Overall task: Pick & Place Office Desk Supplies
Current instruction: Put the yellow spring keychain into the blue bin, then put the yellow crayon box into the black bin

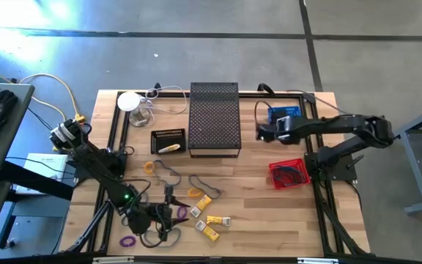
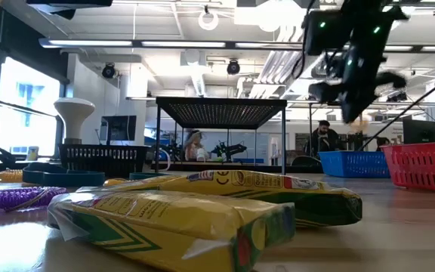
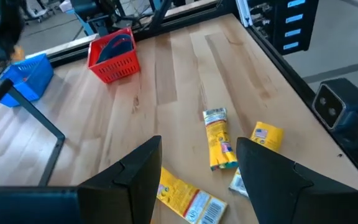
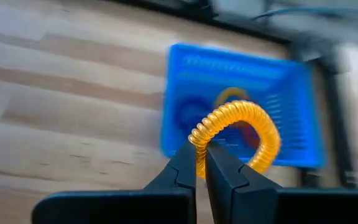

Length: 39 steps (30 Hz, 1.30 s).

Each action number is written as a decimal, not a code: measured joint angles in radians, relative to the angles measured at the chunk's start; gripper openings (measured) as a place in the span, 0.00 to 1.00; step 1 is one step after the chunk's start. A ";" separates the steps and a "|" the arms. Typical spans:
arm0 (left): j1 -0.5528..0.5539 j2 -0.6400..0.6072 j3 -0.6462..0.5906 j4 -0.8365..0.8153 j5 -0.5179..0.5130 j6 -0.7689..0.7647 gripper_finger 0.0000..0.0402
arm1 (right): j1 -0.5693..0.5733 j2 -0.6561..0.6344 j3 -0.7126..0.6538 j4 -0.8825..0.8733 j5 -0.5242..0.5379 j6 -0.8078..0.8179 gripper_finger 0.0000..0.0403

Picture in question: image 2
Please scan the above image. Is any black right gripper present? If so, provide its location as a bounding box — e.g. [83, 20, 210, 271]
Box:
[307, 48, 408, 124]

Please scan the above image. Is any yellow crayon box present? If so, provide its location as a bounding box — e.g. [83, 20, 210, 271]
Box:
[103, 168, 364, 229]
[46, 188, 297, 272]

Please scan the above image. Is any yellow spiral coil bracelet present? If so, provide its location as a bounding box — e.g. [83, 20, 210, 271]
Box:
[102, 177, 131, 188]
[0, 168, 26, 184]

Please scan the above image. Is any purple spiral coil bracelet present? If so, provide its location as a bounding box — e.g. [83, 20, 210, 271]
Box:
[0, 186, 67, 212]

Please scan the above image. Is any blue plastic basket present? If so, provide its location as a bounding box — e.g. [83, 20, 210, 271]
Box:
[317, 150, 391, 179]

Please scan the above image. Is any red plastic basket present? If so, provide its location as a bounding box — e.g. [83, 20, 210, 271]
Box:
[379, 141, 435, 196]

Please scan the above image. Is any black perforated metal riser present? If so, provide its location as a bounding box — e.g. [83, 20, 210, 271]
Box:
[154, 96, 288, 175]

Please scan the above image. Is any linear ceiling light fixture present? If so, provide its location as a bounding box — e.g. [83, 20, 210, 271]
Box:
[38, 36, 435, 54]

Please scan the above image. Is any black plastic basket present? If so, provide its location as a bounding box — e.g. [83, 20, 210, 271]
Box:
[57, 143, 150, 178]

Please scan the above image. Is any white mushroom lamp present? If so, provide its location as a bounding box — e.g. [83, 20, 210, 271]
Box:
[53, 97, 97, 146]

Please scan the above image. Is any large bright window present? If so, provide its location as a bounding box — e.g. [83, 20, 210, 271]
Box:
[0, 56, 62, 159]

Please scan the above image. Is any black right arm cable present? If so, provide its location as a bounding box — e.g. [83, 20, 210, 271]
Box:
[357, 67, 435, 152]

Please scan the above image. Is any white ceiling ring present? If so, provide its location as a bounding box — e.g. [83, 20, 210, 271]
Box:
[197, 9, 220, 32]

